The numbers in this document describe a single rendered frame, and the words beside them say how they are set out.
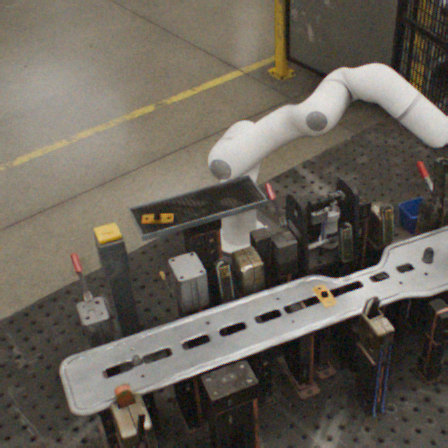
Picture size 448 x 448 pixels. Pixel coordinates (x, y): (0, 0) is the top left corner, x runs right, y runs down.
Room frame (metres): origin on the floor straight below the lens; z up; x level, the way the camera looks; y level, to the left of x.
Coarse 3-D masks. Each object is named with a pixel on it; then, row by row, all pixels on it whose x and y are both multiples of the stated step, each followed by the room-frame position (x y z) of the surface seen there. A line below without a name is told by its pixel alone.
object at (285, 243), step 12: (276, 228) 1.52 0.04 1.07; (276, 240) 1.46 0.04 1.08; (288, 240) 1.46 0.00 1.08; (276, 252) 1.44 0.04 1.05; (288, 252) 1.44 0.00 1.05; (276, 264) 1.44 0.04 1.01; (288, 264) 1.44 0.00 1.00; (276, 276) 1.45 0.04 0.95; (288, 276) 1.45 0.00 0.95; (276, 312) 1.45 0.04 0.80
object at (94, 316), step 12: (96, 300) 1.24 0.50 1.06; (84, 312) 1.20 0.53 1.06; (96, 312) 1.20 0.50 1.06; (84, 324) 1.16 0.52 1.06; (96, 324) 1.17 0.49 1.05; (108, 324) 1.18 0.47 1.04; (96, 336) 1.16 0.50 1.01; (108, 336) 1.18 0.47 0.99; (108, 372) 1.17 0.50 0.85; (120, 372) 1.19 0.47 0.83
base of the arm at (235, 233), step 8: (232, 216) 1.76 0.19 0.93; (240, 216) 1.75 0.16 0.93; (248, 216) 1.77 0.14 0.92; (256, 216) 1.81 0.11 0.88; (224, 224) 1.78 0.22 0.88; (232, 224) 1.76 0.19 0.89; (240, 224) 1.75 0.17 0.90; (248, 224) 1.77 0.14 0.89; (256, 224) 1.81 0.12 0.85; (224, 232) 1.78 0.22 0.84; (232, 232) 1.76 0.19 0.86; (240, 232) 1.76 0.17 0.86; (248, 232) 1.77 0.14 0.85; (224, 240) 1.78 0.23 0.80; (232, 240) 1.76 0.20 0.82; (240, 240) 1.76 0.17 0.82; (248, 240) 1.77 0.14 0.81; (224, 248) 1.74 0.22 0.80; (232, 248) 1.74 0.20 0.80; (240, 248) 1.75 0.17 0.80
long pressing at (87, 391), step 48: (432, 240) 1.55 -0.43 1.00; (288, 288) 1.35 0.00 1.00; (336, 288) 1.35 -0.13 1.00; (384, 288) 1.35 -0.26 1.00; (432, 288) 1.35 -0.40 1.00; (144, 336) 1.17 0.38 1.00; (192, 336) 1.17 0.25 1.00; (240, 336) 1.17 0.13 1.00; (288, 336) 1.17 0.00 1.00; (96, 384) 1.02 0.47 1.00; (144, 384) 1.02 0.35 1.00
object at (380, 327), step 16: (368, 320) 1.19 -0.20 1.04; (384, 320) 1.18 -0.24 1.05; (368, 336) 1.17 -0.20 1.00; (384, 336) 1.14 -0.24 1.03; (368, 352) 1.16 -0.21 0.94; (384, 352) 1.15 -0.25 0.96; (368, 368) 1.16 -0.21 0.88; (384, 368) 1.16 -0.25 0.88; (368, 384) 1.15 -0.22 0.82; (384, 384) 1.16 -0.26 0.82; (368, 400) 1.14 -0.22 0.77; (384, 400) 1.15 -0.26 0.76
